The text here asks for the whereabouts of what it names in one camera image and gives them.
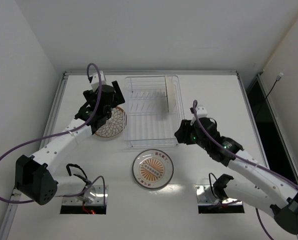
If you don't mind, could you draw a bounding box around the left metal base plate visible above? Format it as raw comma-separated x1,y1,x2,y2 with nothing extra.
62,185,108,207

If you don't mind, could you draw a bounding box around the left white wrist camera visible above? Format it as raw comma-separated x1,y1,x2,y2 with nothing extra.
90,71,107,91

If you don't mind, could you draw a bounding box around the sunburst pattern plate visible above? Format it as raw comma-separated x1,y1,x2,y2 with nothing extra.
131,148,174,191

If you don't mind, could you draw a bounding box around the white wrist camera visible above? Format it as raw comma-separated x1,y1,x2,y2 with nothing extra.
190,105,208,126
90,71,107,91

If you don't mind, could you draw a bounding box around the floral orange-rim plate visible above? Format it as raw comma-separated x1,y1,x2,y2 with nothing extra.
95,106,126,138
165,76,176,113

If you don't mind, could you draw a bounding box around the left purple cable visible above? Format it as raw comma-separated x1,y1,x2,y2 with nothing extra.
0,62,107,203

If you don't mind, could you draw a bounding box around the purple cable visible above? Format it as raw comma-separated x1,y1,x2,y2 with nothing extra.
190,99,298,240
0,62,107,203

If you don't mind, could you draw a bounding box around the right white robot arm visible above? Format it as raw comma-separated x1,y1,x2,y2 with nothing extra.
174,117,298,235

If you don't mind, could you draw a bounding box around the metal base plate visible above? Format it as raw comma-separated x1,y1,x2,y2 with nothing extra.
62,185,108,207
195,184,243,207

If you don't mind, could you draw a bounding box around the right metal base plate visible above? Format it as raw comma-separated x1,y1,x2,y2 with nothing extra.
195,184,243,207

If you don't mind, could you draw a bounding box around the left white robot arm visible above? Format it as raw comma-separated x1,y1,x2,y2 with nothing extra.
15,81,125,206

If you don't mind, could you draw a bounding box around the white wire dish rack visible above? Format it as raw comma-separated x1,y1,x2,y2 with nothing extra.
123,75,184,149

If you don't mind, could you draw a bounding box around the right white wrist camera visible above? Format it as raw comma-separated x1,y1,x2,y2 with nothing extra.
190,105,208,126

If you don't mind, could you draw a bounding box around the black cable white plug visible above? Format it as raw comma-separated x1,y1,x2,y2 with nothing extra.
258,72,284,112

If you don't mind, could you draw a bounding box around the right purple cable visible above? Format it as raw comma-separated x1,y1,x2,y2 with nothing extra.
190,99,298,240

